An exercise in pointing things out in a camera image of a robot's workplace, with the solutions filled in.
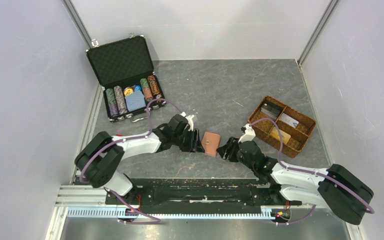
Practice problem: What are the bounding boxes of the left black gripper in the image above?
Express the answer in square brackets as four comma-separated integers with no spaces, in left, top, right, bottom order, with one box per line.
[172,127,205,153]

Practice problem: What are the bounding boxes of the brown leather card holder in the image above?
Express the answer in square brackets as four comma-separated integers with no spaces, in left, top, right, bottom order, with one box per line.
[201,132,221,157]

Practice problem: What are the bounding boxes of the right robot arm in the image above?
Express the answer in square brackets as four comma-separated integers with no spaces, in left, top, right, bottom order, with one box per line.
[216,137,374,225]

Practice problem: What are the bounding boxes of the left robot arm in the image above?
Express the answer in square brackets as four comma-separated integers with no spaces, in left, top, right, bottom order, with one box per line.
[74,113,205,204]

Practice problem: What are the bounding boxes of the gold card in basket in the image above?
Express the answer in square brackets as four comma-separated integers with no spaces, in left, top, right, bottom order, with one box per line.
[269,127,291,144]

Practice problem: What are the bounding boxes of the dark card in basket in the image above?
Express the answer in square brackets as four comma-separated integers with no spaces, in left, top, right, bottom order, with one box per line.
[260,101,283,120]

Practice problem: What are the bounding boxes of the white card in basket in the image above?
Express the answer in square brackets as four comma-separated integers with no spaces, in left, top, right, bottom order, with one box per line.
[279,113,300,128]

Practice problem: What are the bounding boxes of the blue playing card deck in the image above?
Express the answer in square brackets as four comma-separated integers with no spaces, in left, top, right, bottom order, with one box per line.
[125,91,146,112]

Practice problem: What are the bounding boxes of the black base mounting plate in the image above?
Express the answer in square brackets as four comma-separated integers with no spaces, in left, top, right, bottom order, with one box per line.
[105,178,303,216]

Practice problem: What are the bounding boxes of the brown orange chip stack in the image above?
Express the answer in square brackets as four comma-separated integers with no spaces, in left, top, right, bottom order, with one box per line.
[147,75,163,103]

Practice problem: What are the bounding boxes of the brown wicker divided basket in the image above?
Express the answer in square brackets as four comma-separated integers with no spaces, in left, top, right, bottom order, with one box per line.
[247,95,317,158]

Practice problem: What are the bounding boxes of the green red chip stack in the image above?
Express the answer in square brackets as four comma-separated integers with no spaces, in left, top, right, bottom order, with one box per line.
[140,78,154,102]

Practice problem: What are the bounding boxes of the grey purple chip stack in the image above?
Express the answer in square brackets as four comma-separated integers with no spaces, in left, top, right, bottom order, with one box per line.
[113,86,127,114]

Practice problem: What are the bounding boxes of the black poker chip case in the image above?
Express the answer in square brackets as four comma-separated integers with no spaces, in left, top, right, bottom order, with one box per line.
[85,35,167,123]

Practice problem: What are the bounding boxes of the green purple chip stack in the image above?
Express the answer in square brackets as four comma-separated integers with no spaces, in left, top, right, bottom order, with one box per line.
[105,88,119,117]

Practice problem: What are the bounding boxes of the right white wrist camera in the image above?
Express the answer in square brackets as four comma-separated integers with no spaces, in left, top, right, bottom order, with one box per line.
[238,123,256,143]

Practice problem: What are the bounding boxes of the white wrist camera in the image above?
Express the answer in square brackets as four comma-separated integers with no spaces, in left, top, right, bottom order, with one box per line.
[180,112,198,131]
[238,123,256,143]

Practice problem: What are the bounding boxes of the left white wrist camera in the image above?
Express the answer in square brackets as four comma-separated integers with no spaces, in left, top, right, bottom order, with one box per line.
[180,112,198,131]

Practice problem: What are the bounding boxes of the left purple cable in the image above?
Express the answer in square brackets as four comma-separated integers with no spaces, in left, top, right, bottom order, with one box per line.
[78,98,188,225]

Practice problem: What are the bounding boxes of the purple cable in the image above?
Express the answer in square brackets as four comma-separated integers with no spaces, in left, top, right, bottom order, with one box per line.
[249,117,376,226]
[78,98,188,225]

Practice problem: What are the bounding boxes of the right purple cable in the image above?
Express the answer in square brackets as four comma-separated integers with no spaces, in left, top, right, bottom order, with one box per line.
[249,117,376,226]

